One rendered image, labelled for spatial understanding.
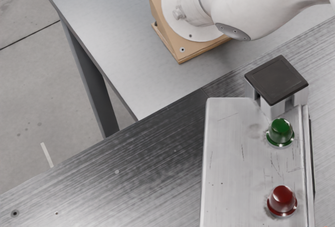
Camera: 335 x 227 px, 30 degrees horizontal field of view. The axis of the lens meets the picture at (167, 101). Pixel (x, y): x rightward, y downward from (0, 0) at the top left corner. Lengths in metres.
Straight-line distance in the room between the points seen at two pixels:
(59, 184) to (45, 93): 1.29
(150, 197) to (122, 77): 0.33
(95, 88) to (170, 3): 0.69
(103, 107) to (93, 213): 0.92
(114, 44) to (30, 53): 1.26
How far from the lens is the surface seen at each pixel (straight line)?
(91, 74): 2.05
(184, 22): 1.49
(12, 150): 2.51
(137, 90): 1.47
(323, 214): 1.28
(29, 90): 2.66
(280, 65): 0.62
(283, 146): 0.58
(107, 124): 2.27
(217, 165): 0.58
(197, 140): 1.37
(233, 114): 0.61
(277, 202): 0.54
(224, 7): 1.10
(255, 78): 0.61
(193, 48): 1.50
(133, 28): 1.60
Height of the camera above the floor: 1.97
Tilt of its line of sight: 53 degrees down
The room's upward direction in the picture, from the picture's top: 11 degrees counter-clockwise
